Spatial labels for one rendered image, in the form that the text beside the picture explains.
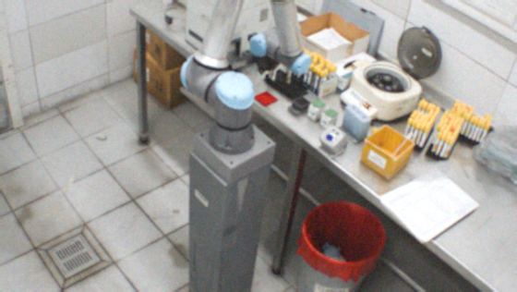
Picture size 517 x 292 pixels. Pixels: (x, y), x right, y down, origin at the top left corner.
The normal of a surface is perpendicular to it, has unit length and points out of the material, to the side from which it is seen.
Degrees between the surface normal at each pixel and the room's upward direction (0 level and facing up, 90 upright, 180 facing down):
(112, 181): 0
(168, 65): 91
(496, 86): 90
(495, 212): 0
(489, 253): 0
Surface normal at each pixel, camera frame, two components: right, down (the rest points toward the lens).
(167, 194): 0.10, -0.76
